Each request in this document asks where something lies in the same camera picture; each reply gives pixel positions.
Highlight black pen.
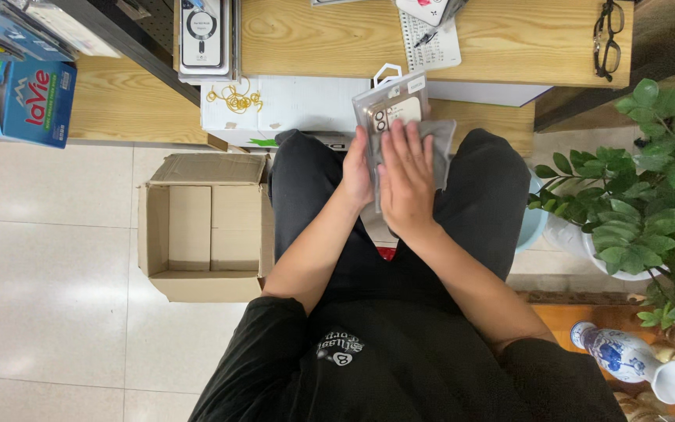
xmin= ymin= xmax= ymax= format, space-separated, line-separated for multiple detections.
xmin=413 ymin=26 xmax=445 ymax=49

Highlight black eyeglasses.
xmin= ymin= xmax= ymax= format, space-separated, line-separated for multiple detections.
xmin=592 ymin=0 xmax=626 ymax=83

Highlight clear phone case package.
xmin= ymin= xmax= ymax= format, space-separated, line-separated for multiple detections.
xmin=352 ymin=63 xmax=431 ymax=137

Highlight person's black t-shirt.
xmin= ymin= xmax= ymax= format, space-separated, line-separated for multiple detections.
xmin=189 ymin=296 xmax=628 ymax=422

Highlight white flat box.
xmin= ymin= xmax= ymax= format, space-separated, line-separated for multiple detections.
xmin=200 ymin=75 xmax=554 ymax=148

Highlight blue water bottle carton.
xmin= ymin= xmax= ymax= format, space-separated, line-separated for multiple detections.
xmin=0 ymin=59 xmax=78 ymax=149

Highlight person's black trousers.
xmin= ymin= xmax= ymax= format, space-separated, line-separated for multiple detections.
xmin=267 ymin=128 xmax=532 ymax=311

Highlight rack of packaged accessories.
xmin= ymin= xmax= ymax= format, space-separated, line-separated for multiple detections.
xmin=0 ymin=0 xmax=124 ymax=64

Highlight wooden desk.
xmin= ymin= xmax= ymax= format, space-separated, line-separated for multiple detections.
xmin=68 ymin=0 xmax=635 ymax=158

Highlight blue and white porcelain vase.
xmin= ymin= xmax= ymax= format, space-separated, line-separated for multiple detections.
xmin=570 ymin=320 xmax=675 ymax=405

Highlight stack of phone case packages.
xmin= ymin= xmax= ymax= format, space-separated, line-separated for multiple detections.
xmin=177 ymin=0 xmax=240 ymax=86

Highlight green potted plant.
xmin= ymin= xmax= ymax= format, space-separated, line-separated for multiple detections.
xmin=527 ymin=78 xmax=675 ymax=349

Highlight white phone case package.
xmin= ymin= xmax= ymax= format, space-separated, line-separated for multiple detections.
xmin=395 ymin=0 xmax=468 ymax=27

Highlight light blue plastic stool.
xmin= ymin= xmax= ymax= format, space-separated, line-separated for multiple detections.
xmin=516 ymin=169 xmax=549 ymax=254

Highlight open cardboard box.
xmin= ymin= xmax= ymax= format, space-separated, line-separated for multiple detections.
xmin=137 ymin=152 xmax=275 ymax=304

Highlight person's left hand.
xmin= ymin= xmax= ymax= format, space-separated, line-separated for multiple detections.
xmin=341 ymin=125 xmax=383 ymax=207

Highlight grey cleaning cloth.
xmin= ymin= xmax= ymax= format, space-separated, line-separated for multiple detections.
xmin=367 ymin=119 xmax=457 ymax=213

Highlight spiral notebook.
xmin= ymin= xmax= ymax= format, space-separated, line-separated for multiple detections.
xmin=399 ymin=11 xmax=463 ymax=73

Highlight pile of yellow rubber bands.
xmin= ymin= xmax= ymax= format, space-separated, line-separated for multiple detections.
xmin=206 ymin=76 xmax=264 ymax=114

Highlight white plant pot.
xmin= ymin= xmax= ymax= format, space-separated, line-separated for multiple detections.
xmin=543 ymin=212 xmax=669 ymax=281

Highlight person's right hand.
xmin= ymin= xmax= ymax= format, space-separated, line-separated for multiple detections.
xmin=376 ymin=120 xmax=437 ymax=234

